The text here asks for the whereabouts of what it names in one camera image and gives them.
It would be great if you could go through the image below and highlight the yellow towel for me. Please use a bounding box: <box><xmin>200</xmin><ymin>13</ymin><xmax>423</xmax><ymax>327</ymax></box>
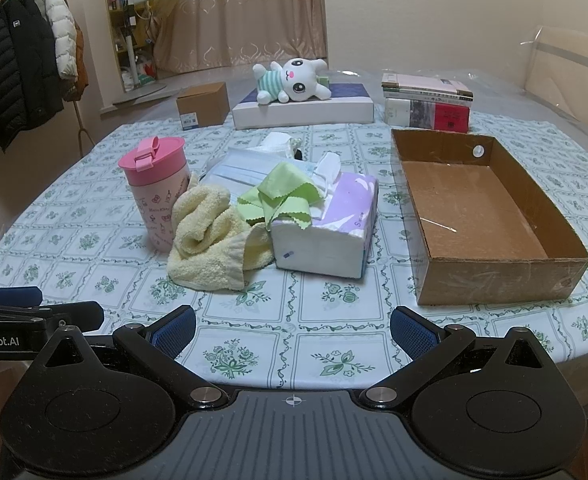
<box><xmin>167</xmin><ymin>183</ymin><xmax>274</xmax><ymax>292</ymax></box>

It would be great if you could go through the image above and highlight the stack of face masks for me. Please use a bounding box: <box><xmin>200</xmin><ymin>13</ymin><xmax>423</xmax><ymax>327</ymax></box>
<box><xmin>199</xmin><ymin>148</ymin><xmax>315</xmax><ymax>200</ymax></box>

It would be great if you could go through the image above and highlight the green cleaning cloth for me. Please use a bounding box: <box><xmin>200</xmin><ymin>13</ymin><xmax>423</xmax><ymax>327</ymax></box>
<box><xmin>236</xmin><ymin>162</ymin><xmax>322</xmax><ymax>230</ymax></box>

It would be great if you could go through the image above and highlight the white fashion sock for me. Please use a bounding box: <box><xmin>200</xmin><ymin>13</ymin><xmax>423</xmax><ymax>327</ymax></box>
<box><xmin>253</xmin><ymin>131</ymin><xmax>300</xmax><ymax>158</ymax></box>

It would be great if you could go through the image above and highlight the floral green white tablecloth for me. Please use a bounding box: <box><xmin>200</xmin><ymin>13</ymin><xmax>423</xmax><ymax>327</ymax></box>
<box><xmin>0</xmin><ymin>113</ymin><xmax>588</xmax><ymax>400</ymax></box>

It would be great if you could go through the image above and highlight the brown cardboard tray box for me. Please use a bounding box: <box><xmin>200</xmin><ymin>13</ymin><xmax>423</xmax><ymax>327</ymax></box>
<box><xmin>391</xmin><ymin>130</ymin><xmax>588</xmax><ymax>306</ymax></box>

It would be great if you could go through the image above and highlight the pink tumbler cup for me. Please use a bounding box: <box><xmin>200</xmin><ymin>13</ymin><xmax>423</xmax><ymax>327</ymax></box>
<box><xmin>118</xmin><ymin>136</ymin><xmax>191</xmax><ymax>252</ymax></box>

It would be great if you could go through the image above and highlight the purple tissue pack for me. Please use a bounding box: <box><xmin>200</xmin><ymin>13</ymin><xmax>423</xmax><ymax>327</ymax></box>
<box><xmin>271</xmin><ymin>152</ymin><xmax>379</xmax><ymax>280</ymax></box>

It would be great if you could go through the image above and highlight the black down jacket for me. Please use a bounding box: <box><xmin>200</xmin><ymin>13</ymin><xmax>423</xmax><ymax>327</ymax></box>
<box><xmin>0</xmin><ymin>0</ymin><xmax>64</xmax><ymax>151</ymax></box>

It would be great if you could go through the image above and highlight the small brown cardboard box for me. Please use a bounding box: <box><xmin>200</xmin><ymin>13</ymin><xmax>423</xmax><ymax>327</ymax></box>
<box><xmin>177</xmin><ymin>81</ymin><xmax>230</xmax><ymax>130</ymax></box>

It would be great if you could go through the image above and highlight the white down jacket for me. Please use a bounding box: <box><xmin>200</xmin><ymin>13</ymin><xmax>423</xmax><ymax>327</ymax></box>
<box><xmin>34</xmin><ymin>0</ymin><xmax>78</xmax><ymax>81</ymax></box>

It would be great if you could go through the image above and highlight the stack of books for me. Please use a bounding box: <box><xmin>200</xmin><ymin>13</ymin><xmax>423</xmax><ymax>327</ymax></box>
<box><xmin>381</xmin><ymin>73</ymin><xmax>474</xmax><ymax>133</ymax></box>

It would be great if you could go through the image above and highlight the white blue flat box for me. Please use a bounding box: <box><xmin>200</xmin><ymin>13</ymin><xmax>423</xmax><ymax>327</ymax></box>
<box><xmin>232</xmin><ymin>82</ymin><xmax>374</xmax><ymax>130</ymax></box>

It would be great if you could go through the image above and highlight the wooden bookshelf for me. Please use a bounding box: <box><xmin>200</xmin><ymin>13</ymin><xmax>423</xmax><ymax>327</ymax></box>
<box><xmin>106</xmin><ymin>0</ymin><xmax>156</xmax><ymax>92</ymax></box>

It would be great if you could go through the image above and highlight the plastic wrapped headboard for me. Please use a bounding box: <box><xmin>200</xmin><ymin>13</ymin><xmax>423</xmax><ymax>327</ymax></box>
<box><xmin>524</xmin><ymin>26</ymin><xmax>588</xmax><ymax>127</ymax></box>

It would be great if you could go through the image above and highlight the white bunny plush toy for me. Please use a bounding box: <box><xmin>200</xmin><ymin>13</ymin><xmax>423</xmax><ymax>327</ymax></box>
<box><xmin>253</xmin><ymin>58</ymin><xmax>332</xmax><ymax>105</ymax></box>

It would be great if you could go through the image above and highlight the beige curtain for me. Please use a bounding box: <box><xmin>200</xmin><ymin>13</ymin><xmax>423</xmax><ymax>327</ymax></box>
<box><xmin>151</xmin><ymin>0</ymin><xmax>327</xmax><ymax>75</ymax></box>

